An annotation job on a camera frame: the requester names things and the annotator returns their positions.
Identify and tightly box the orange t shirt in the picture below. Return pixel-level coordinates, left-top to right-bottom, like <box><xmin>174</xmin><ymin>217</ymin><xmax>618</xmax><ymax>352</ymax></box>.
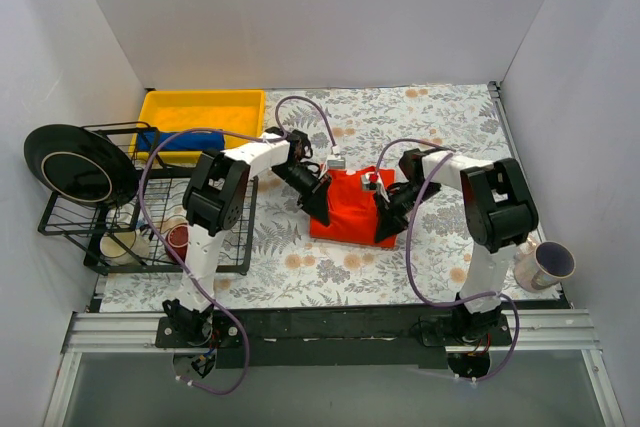
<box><xmin>309</xmin><ymin>166</ymin><xmax>396</xmax><ymax>248</ymax></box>

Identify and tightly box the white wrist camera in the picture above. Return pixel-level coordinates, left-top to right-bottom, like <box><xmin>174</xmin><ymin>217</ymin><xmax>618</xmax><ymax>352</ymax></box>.
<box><xmin>324</xmin><ymin>145</ymin><xmax>346</xmax><ymax>170</ymax></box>
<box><xmin>360</xmin><ymin>170</ymin><xmax>383</xmax><ymax>192</ymax></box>

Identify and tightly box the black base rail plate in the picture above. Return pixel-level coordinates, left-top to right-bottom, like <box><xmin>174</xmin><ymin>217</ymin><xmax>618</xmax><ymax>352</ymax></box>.
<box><xmin>155</xmin><ymin>302</ymin><xmax>512</xmax><ymax>369</ymax></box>

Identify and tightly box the black wire dish rack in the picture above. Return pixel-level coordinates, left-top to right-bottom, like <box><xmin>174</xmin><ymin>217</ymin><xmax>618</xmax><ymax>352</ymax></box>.
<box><xmin>37</xmin><ymin>122</ymin><xmax>258</xmax><ymax>275</ymax></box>

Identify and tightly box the aluminium frame rail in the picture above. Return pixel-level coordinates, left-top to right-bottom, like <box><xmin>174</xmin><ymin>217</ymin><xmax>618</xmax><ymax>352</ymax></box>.
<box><xmin>62</xmin><ymin>309</ymin><xmax>601</xmax><ymax>353</ymax></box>

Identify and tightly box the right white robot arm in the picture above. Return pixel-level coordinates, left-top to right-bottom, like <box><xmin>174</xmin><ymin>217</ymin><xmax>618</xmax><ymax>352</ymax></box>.
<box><xmin>362</xmin><ymin>148</ymin><xmax>539</xmax><ymax>345</ymax></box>

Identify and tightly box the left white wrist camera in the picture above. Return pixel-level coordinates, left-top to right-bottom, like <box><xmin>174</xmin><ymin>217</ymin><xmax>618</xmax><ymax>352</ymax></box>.
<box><xmin>324</xmin><ymin>145</ymin><xmax>346</xmax><ymax>170</ymax></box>

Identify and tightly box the yellow plastic bin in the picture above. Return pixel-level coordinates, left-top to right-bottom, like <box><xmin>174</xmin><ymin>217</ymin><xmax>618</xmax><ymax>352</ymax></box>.
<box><xmin>139</xmin><ymin>90</ymin><xmax>266</xmax><ymax>137</ymax></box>

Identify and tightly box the cream cup in rack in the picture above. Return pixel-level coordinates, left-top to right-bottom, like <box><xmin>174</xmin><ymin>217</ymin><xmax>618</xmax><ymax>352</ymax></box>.
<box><xmin>99</xmin><ymin>204</ymin><xmax>150</xmax><ymax>266</ymax></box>

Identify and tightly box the floral table mat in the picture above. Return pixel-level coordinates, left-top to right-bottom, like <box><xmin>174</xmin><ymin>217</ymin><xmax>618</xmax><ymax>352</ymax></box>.
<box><xmin>99</xmin><ymin>82</ymin><xmax>559</xmax><ymax>313</ymax></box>

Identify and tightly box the purple ceramic mug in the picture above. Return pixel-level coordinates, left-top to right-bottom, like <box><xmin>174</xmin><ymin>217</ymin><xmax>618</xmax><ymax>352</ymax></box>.
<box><xmin>513</xmin><ymin>239</ymin><xmax>576</xmax><ymax>292</ymax></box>

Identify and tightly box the red bowl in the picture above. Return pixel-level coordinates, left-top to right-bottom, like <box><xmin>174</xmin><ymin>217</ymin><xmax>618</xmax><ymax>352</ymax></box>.
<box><xmin>165</xmin><ymin>223</ymin><xmax>189</xmax><ymax>263</ymax></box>

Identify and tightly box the blue rolled t shirt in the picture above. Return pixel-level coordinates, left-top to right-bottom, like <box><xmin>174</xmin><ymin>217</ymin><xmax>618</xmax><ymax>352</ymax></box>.
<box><xmin>135</xmin><ymin>131</ymin><xmax>225</xmax><ymax>152</ymax></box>

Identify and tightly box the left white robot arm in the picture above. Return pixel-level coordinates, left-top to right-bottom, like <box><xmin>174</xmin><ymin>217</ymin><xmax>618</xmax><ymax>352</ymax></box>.
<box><xmin>163</xmin><ymin>128</ymin><xmax>331</xmax><ymax>347</ymax></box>

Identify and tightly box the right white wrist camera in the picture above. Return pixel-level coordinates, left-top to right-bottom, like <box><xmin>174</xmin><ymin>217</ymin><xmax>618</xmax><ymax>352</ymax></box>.
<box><xmin>360</xmin><ymin>170</ymin><xmax>383</xmax><ymax>192</ymax></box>

